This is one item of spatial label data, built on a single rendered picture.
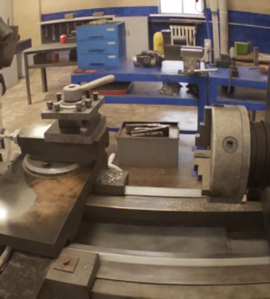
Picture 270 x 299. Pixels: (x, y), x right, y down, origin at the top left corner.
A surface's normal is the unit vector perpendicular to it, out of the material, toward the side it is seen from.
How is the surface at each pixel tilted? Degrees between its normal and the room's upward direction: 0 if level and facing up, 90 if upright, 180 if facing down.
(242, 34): 90
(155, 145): 90
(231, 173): 85
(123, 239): 6
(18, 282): 0
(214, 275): 0
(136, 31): 90
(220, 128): 37
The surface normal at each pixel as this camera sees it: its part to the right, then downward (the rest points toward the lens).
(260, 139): -0.14, -0.43
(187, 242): 0.24, -0.80
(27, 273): -0.04, -0.90
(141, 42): -0.18, 0.43
